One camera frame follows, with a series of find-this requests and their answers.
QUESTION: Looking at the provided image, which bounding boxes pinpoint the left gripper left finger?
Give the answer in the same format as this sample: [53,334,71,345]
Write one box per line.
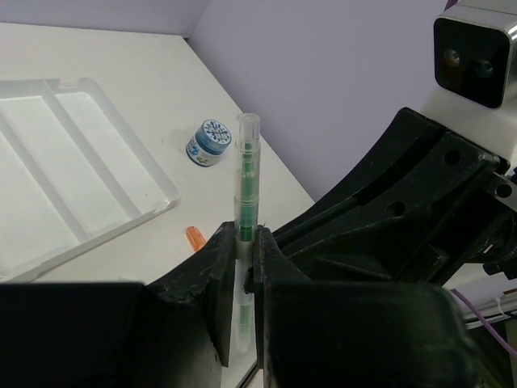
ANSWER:
[147,221,235,367]

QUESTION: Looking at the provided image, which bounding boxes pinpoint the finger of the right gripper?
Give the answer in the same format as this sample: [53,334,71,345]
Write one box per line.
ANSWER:
[274,108,509,283]

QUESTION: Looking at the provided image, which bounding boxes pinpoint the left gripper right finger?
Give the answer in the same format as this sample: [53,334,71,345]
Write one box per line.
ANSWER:
[245,226,309,372]

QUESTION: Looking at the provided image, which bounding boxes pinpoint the green highlighter pen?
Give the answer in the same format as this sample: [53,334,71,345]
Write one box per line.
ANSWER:
[234,113,261,353]

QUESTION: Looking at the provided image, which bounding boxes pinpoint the orange highlighter cap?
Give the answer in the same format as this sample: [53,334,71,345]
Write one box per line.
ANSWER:
[185,226,207,252]

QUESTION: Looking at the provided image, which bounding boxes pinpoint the right blue ink jar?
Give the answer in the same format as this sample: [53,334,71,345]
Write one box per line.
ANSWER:
[186,120,233,167]

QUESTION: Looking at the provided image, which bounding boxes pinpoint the white compartment tray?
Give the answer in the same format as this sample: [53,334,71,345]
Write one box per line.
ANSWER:
[1,78,179,282]

